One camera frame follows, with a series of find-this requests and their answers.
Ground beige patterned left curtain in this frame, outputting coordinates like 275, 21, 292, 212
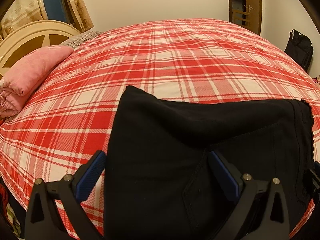
1, 0, 48, 41

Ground clothes pile on floor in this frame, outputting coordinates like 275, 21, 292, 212
313, 76, 320, 85

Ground black folded stroller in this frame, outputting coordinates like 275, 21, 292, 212
284, 29, 313, 72

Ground striped grey pillow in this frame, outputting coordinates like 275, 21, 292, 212
60, 30, 102, 49

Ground wooden chair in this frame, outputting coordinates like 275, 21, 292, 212
232, 9, 251, 30

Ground cream wooden headboard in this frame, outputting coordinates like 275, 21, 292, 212
1, 20, 80, 75

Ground beige patterned curtain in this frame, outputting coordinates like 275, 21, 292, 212
1, 0, 48, 41
67, 0, 94, 33

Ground beige patterned right curtain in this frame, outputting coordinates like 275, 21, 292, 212
67, 0, 94, 33

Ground brown wooden door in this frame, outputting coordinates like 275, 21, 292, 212
245, 0, 262, 35

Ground pink folded quilt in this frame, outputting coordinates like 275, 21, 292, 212
1, 46, 74, 119

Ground window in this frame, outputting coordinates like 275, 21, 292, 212
43, 0, 74, 25

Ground red plaid bed sheet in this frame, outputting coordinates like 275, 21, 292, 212
0, 17, 320, 240

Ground black pants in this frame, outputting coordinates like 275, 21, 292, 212
104, 86, 314, 239

